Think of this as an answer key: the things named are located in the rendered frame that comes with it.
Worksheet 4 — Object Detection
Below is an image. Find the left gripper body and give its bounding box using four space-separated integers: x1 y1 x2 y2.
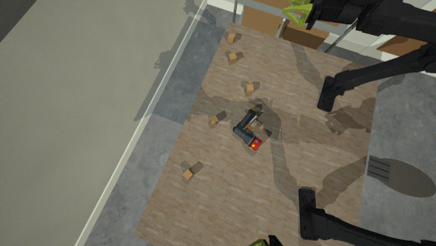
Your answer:
263 235 283 246

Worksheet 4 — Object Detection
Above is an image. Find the small tan block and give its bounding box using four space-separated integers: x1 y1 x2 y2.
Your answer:
245 84 254 93
227 33 236 44
210 115 219 125
183 169 194 180
228 53 237 63

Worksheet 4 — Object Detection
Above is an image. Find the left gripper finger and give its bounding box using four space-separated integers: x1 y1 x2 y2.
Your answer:
249 239 266 246

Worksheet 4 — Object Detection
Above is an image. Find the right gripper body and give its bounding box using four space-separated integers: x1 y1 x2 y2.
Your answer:
305 0 336 30

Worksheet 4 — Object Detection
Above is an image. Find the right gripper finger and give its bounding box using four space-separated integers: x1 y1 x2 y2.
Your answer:
287 0 311 5
282 4 313 28

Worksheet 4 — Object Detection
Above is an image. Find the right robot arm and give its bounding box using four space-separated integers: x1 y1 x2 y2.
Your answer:
317 0 436 112

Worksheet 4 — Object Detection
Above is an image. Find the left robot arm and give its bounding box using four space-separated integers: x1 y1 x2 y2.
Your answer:
299 188 436 246

